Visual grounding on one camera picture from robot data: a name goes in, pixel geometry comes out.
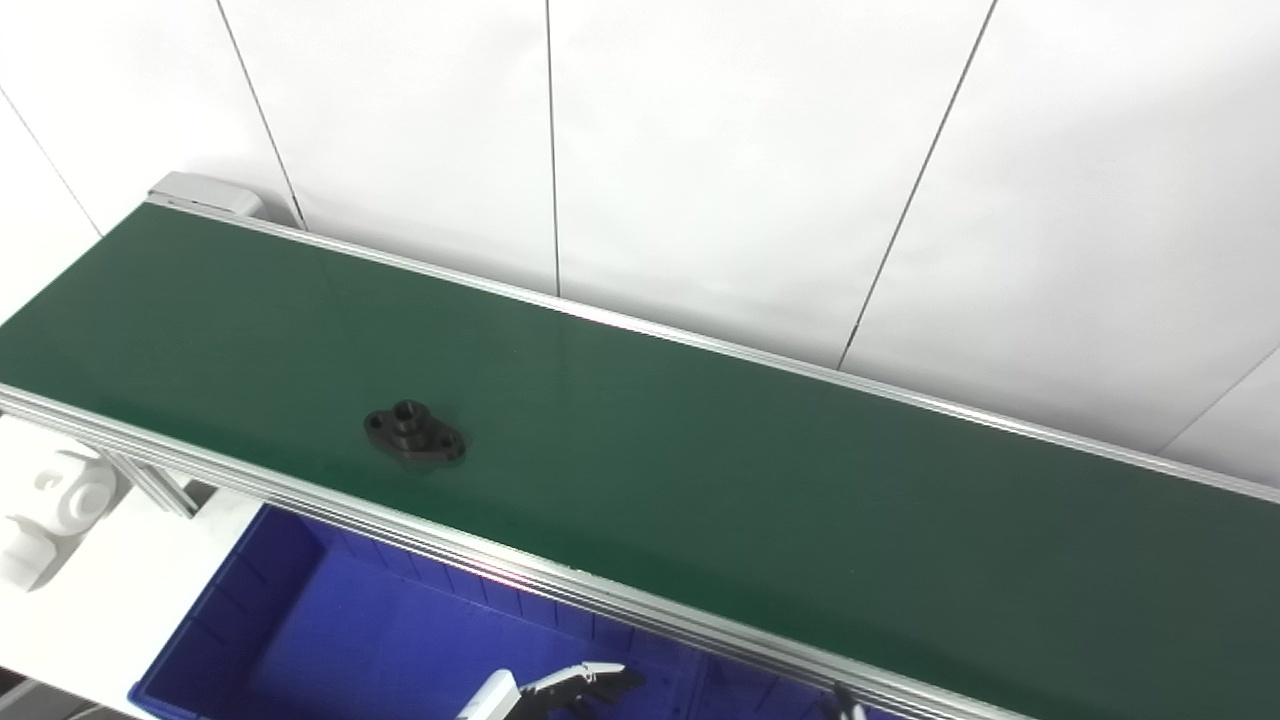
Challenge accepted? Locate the grey conveyor end housing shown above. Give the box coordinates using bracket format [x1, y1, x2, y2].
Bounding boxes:
[147, 171, 264, 219]

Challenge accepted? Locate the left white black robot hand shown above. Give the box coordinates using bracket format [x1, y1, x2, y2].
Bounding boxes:
[455, 662, 646, 720]

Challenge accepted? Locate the white plastic moulded part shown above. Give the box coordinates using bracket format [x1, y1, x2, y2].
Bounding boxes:
[0, 443, 121, 593]

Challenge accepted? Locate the green conveyor belt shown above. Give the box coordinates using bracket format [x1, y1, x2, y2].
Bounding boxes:
[0, 205, 1280, 720]
[0, 195, 1280, 720]

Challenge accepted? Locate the black flanged metal part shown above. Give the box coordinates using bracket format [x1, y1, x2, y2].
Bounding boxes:
[363, 399, 467, 469]

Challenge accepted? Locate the aluminium conveyor leg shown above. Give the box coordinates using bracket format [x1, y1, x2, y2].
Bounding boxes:
[98, 448, 203, 521]

